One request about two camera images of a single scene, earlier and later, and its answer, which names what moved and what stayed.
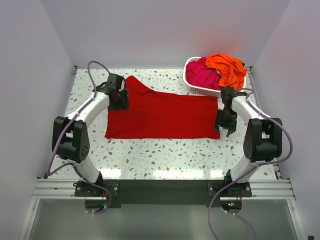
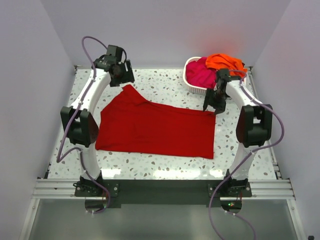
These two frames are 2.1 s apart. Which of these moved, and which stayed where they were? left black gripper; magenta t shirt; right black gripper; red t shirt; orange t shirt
Moved: left black gripper; right black gripper; red t shirt
Stayed: orange t shirt; magenta t shirt
